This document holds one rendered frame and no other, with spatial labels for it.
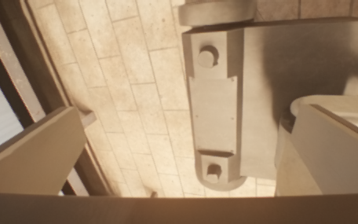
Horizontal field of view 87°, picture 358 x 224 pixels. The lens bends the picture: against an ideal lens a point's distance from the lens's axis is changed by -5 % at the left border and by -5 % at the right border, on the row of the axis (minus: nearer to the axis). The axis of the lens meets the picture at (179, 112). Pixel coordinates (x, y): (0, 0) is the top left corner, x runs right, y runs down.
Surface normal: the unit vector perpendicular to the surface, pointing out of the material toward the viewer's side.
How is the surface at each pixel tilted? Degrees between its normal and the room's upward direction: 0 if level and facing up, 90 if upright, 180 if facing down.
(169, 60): 0
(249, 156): 0
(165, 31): 0
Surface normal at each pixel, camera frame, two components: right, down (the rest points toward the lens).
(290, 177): -0.12, -0.88
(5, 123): 0.92, -0.01
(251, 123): -0.33, 0.47
